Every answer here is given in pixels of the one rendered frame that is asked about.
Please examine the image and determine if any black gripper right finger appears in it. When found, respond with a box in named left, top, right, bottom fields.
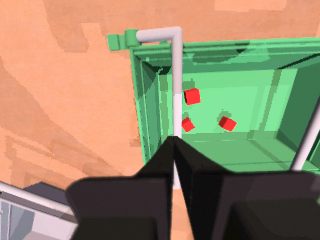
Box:
left=173, top=136, right=320, bottom=240

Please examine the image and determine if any small red block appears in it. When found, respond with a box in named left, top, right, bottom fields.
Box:
left=182, top=117, right=195, bottom=133
left=219, top=116, right=236, bottom=132
left=184, top=88, right=201, bottom=105

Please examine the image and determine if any green plastic tray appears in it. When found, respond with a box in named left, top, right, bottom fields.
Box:
left=107, top=29, right=320, bottom=172

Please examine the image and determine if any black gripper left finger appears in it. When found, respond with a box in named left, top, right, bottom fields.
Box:
left=65, top=136, right=174, bottom=240

